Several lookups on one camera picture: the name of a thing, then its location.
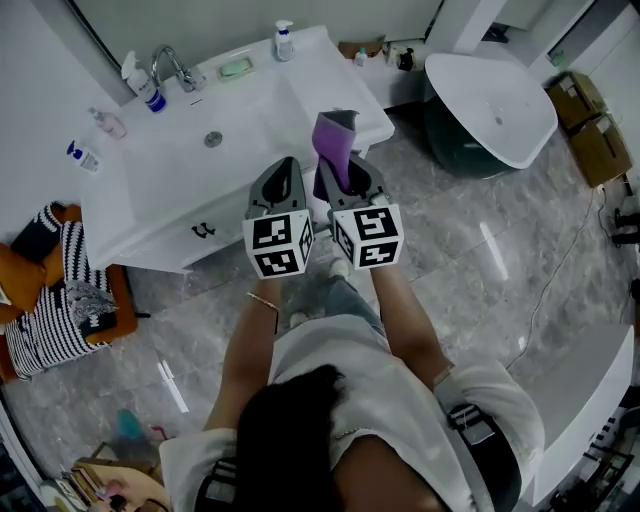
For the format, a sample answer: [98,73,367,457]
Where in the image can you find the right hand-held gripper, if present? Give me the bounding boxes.
[319,152,405,272]

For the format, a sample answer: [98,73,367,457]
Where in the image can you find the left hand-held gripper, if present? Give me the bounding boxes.
[242,156,316,280]

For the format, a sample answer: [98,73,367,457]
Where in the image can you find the purple cloth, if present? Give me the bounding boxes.
[312,108,362,201]

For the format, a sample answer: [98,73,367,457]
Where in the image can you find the person's right forearm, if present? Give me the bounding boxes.
[367,267,454,389]

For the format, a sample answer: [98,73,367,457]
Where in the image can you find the person's left forearm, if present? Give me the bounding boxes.
[204,277,281,431]

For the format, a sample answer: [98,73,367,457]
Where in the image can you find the white vanity cabinet with sink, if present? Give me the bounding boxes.
[79,25,396,275]

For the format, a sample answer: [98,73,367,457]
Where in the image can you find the white low shelf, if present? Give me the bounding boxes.
[349,42,434,109]

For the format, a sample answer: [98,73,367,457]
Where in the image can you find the person's blue jeans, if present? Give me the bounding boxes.
[289,277,384,337]

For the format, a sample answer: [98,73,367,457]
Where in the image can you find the brown basket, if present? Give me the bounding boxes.
[338,35,387,59]

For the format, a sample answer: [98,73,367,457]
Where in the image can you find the chrome faucet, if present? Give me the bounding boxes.
[149,44,208,94]

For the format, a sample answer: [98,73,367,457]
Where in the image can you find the white pump soap bottle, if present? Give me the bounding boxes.
[273,19,297,63]

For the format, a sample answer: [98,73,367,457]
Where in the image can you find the dark green bathtub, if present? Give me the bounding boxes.
[423,52,559,181]

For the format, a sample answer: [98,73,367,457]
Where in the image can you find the white spray bottle blue band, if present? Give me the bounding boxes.
[121,50,168,114]

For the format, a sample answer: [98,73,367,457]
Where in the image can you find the pink bottle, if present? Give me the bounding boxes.
[88,107,128,141]

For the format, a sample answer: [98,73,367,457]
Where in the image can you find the blue pump lotion bottle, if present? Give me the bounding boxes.
[66,140,102,174]

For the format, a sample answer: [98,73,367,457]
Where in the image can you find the person's white shirt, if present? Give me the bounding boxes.
[158,314,546,512]

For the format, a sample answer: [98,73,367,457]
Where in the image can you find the brown cardboard box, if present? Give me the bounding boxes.
[547,72,609,132]
[569,113,634,189]

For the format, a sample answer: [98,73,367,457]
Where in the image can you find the dark cushion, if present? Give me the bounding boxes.
[9,209,64,264]

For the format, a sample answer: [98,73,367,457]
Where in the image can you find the black white striped blanket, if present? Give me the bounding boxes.
[4,202,119,379]

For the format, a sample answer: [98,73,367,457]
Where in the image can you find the orange cushion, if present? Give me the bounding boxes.
[0,242,47,314]

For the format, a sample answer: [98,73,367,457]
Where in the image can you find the teal plastic object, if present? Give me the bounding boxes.
[116,408,146,442]

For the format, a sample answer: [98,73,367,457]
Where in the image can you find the black tripod stand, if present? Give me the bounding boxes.
[613,209,640,247]

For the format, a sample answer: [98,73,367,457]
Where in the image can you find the white bathtub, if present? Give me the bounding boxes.
[507,322,636,506]

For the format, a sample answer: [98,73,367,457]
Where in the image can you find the round wooden stool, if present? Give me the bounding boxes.
[74,442,171,512]

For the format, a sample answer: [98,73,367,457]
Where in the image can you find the thin metal bracelet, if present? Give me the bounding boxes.
[247,292,281,314]

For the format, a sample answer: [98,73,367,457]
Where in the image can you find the thin floor cable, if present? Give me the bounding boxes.
[504,187,601,371]

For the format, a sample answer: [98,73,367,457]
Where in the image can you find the grey black shoulder strap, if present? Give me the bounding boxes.
[194,457,239,512]
[432,364,522,512]

